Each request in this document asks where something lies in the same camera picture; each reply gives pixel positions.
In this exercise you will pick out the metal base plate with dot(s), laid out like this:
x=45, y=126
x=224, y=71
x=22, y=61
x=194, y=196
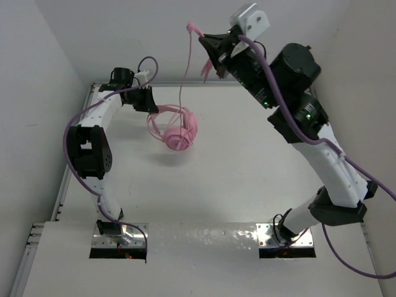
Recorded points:
x=266, y=237
x=129, y=238

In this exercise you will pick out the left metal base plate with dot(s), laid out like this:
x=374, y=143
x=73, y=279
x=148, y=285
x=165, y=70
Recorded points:
x=129, y=238

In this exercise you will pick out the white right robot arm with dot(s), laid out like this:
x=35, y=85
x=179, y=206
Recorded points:
x=297, y=115

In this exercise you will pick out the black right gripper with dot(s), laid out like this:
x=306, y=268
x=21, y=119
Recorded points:
x=218, y=46

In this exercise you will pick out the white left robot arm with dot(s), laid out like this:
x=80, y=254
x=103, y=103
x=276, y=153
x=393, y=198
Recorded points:
x=86, y=147

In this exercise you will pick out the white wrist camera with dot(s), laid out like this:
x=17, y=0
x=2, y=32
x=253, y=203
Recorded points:
x=251, y=19
x=142, y=77

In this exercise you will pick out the pink headphones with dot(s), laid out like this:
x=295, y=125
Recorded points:
x=181, y=130

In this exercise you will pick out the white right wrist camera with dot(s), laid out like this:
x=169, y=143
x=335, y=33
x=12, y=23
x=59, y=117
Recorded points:
x=251, y=19

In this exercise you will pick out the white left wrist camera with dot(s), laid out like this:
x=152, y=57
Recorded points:
x=142, y=77

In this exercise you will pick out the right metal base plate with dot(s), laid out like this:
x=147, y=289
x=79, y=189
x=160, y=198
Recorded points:
x=266, y=237

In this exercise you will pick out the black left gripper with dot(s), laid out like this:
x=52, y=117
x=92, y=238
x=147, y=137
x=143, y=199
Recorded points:
x=148, y=104

